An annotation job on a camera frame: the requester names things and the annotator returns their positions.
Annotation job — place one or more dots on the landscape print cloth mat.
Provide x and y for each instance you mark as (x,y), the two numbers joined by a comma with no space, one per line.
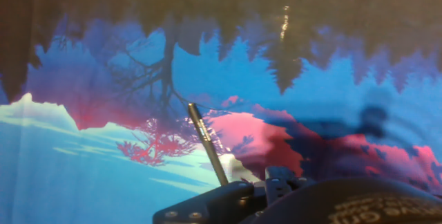
(103,165)

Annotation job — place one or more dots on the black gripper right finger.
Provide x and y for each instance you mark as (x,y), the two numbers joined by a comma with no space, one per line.
(305,182)

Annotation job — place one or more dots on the dark slim pen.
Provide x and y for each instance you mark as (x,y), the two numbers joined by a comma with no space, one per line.
(207,141)

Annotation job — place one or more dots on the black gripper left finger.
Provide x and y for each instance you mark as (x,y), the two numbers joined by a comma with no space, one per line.
(221,203)

